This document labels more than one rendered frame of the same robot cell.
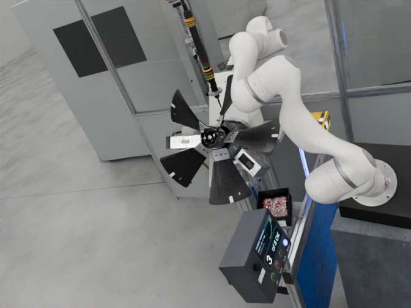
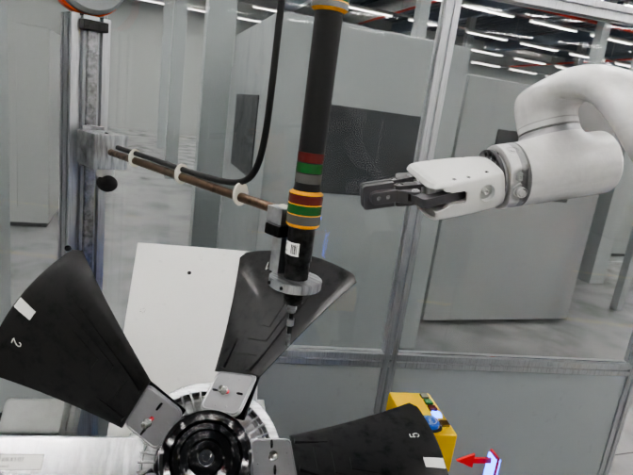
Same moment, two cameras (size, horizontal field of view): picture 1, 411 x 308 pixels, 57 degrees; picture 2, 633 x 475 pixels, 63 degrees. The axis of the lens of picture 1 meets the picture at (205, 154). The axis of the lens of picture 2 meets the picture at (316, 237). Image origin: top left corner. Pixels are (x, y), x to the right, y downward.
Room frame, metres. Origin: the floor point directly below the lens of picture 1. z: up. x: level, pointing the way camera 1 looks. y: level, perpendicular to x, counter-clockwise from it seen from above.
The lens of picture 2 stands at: (1.28, 0.30, 1.67)
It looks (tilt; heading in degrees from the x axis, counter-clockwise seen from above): 14 degrees down; 312
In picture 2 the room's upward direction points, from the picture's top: 8 degrees clockwise
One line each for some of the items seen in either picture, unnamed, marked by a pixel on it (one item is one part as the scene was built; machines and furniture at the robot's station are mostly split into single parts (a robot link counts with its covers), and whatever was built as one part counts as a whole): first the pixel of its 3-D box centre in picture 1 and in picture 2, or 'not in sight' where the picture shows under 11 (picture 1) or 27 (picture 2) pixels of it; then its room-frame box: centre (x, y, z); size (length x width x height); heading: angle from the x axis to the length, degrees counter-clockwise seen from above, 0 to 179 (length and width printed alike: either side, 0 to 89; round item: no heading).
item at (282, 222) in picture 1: (274, 208); not in sight; (1.47, -0.22, 0.84); 0.22 x 0.17 x 0.07; 157
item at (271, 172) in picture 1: (274, 179); not in sight; (2.23, -0.40, 0.41); 0.04 x 0.04 x 0.83; 53
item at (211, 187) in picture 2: not in sight; (179, 175); (2.02, -0.17, 1.54); 0.54 x 0.01 x 0.01; 178
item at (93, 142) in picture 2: (192, 44); (100, 148); (2.34, -0.18, 1.54); 0.10 x 0.07 x 0.08; 178
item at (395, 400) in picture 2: (317, 127); (417, 432); (1.74, -0.63, 1.02); 0.16 x 0.10 x 0.11; 143
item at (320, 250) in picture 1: (322, 252); not in sight; (1.42, -0.39, 0.45); 0.82 x 0.01 x 0.66; 143
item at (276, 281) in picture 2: (211, 83); (294, 248); (1.73, -0.16, 1.49); 0.09 x 0.07 x 0.10; 178
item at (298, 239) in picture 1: (309, 203); not in sight; (1.42, -0.39, 0.82); 0.90 x 0.04 x 0.08; 143
